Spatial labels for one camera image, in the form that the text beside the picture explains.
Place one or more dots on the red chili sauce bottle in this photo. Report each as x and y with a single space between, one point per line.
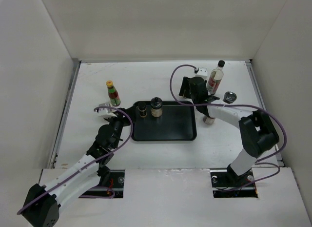
113 94

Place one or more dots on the black plastic tray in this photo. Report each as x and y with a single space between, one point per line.
177 123

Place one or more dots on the wide black-capped seasoning jar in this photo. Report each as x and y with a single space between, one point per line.
156 107

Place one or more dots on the clear salt grinder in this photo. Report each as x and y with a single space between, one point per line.
229 97

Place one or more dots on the white-lidded chili jar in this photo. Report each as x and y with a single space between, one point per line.
208 120

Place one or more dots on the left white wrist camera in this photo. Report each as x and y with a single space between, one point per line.
105 111

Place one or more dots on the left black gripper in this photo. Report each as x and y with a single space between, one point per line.
122 117

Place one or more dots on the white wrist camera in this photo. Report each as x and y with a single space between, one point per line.
201 72
105 111

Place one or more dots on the small black-capped spice jar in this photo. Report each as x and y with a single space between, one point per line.
142 108

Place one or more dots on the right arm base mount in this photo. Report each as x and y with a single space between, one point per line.
225 187

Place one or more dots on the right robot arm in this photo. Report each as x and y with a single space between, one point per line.
257 131

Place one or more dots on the aluminium table edge rail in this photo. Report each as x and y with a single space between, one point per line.
62 123

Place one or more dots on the tall clear vinegar bottle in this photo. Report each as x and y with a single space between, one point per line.
215 78

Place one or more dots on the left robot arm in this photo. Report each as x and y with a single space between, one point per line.
44 204

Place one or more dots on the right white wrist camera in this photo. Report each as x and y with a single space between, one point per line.
201 72

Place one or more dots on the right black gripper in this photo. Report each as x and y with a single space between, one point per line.
185 84

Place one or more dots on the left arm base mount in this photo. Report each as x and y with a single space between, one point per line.
110 187

